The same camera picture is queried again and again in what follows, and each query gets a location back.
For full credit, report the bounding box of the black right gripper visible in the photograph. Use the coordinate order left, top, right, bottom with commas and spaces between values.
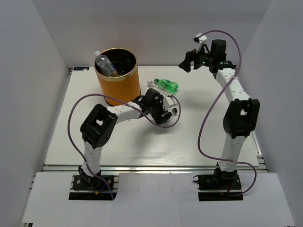
179, 43, 214, 72

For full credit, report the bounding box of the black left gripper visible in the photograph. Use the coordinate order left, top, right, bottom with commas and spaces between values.
149, 95, 172, 125

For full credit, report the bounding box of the green plastic bottle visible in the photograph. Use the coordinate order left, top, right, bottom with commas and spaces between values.
154, 79, 178, 94

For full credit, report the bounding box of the clear unlabelled plastic bottle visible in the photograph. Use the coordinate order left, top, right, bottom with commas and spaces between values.
147, 80, 173, 96

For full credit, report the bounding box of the clear bottle blue label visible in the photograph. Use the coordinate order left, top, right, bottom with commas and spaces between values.
94, 51, 119, 77

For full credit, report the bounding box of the clear bottle black label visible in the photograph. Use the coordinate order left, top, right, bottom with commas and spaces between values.
171, 108, 178, 115

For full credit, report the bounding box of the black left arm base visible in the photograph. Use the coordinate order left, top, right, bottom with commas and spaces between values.
69, 175, 119, 201

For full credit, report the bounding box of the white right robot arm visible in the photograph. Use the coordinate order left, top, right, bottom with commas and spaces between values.
179, 36, 260, 189

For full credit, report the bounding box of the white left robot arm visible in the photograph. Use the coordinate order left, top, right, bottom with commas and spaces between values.
79, 88, 178, 189

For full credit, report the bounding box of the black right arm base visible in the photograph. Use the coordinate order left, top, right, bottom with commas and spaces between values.
192, 175, 243, 202

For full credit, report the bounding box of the orange cylindrical bin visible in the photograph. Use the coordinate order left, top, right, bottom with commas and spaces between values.
94, 48, 141, 106

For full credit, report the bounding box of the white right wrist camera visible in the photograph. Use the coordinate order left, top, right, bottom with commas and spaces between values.
193, 33, 207, 52

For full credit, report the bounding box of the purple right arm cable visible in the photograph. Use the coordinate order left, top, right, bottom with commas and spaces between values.
197, 29, 258, 195

